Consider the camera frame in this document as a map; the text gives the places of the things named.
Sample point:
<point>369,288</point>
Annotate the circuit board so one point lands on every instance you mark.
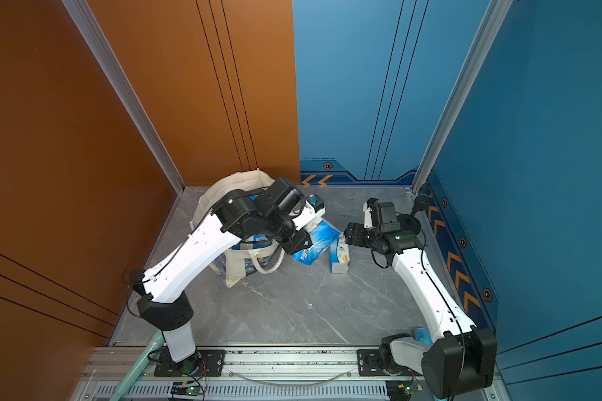
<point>402,390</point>
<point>187,390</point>

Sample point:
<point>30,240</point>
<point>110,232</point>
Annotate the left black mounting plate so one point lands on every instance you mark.
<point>206,363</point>

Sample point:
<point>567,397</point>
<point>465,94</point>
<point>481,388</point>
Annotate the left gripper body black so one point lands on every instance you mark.
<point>293,242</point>

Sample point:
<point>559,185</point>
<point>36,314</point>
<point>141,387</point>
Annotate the blue tissue pack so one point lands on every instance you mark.
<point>323,235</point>
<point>339,256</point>

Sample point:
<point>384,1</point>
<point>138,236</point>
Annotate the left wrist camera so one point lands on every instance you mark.
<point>284,199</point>

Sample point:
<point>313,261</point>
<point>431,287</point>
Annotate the black round stand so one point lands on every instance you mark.
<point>409,222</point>

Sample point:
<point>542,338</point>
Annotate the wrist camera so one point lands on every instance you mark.
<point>380,215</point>
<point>284,199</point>

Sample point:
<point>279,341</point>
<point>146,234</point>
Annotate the white vented grille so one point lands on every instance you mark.
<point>235,390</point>

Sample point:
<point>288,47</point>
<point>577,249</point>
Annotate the right circuit board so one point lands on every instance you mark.
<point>402,390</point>

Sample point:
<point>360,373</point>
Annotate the cream canvas bag blue print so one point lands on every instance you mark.
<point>229,199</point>

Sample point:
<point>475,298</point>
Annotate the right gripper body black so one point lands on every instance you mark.
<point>364,236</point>

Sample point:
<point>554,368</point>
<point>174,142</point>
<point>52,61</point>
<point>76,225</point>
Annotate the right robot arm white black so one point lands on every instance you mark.
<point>461,357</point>

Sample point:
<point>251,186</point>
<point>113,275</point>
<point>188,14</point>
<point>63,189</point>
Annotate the left circuit board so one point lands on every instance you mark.
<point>187,390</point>

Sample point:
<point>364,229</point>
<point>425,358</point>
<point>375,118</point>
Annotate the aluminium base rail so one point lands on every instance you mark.
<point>264,366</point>

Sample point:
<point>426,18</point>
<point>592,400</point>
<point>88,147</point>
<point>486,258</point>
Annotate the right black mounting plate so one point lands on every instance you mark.
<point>369,364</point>

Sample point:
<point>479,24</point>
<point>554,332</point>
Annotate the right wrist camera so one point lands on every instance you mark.
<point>380,215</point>

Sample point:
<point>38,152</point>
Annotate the black mounting plate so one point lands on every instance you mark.
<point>206,363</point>
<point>369,364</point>

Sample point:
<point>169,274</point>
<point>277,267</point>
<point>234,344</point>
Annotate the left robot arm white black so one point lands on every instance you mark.
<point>163,302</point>

